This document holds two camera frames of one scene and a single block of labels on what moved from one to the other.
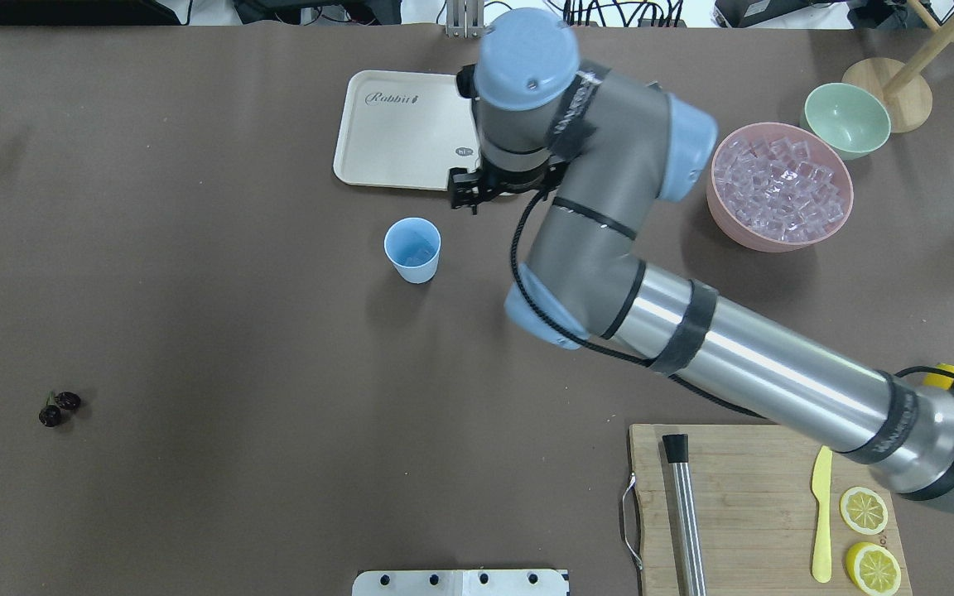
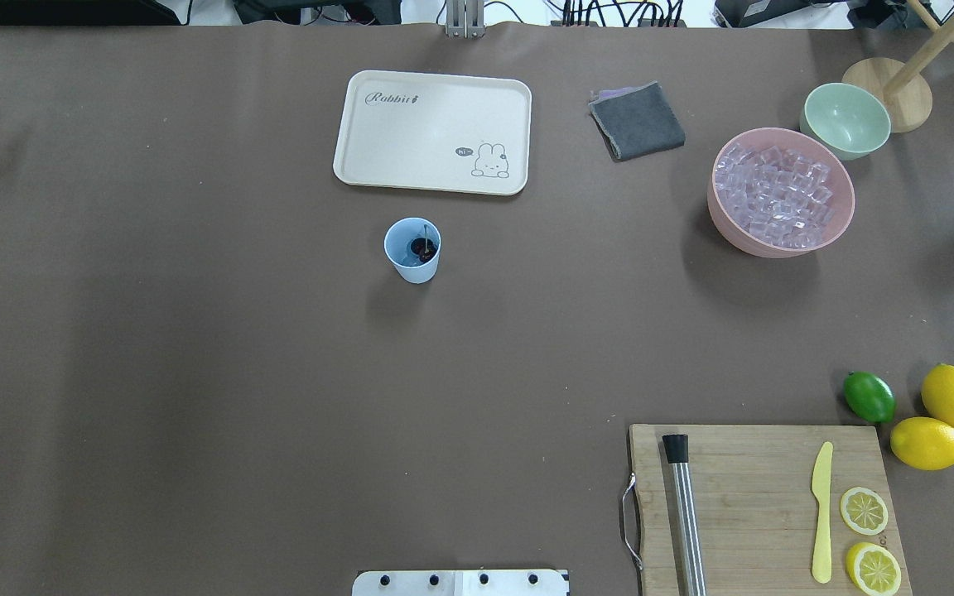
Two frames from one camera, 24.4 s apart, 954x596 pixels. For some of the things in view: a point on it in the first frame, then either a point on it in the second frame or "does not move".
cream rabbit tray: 405,130 does not move
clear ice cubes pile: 774,187 does not move
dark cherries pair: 50,415 → 424,247
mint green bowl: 848,120 does not move
